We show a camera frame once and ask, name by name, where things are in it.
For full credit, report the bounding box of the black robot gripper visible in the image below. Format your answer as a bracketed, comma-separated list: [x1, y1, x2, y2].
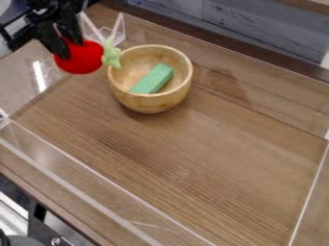
[0, 0, 83, 60]

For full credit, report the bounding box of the red plush strawberry toy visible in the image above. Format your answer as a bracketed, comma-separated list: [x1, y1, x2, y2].
[52, 37, 123, 75]

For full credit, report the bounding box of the clear acrylic corner bracket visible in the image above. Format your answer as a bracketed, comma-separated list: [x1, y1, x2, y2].
[79, 12, 126, 46]

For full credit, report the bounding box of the wooden bowl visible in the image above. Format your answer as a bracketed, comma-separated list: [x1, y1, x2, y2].
[109, 44, 193, 113]

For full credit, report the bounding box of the green rectangular block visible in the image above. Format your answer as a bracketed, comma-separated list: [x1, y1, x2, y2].
[131, 63, 174, 94]

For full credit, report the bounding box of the clear acrylic tray wall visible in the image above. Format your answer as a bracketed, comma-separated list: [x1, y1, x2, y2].
[0, 109, 216, 246]

